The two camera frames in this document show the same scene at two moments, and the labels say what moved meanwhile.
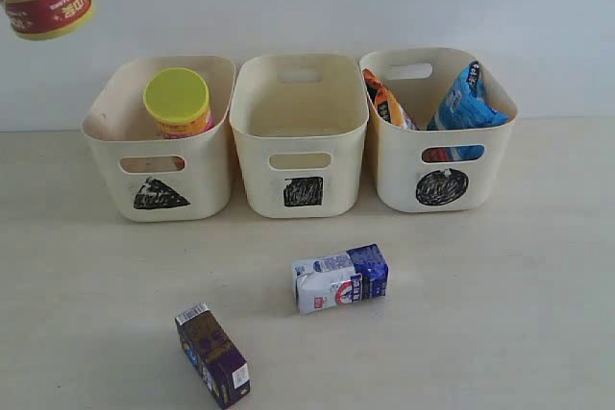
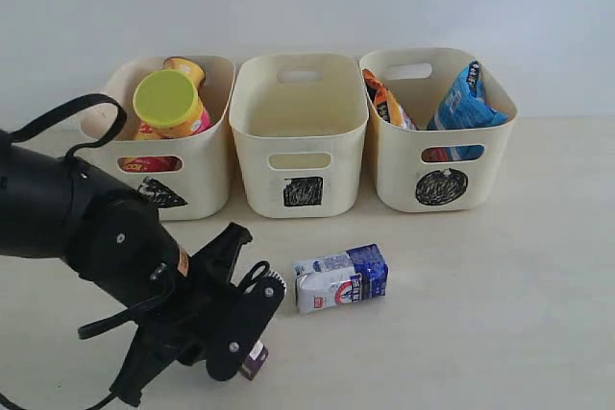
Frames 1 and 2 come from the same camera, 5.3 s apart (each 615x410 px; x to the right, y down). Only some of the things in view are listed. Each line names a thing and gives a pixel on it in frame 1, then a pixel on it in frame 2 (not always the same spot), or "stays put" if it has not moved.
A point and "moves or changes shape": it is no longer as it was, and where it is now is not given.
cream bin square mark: x=300 y=121 stays put
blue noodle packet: x=463 y=102 stays put
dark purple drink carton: x=217 y=359 -> x=255 y=362
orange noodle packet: x=385 y=104 stays put
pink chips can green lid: x=178 y=99 moves or changes shape
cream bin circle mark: x=436 y=171 stays put
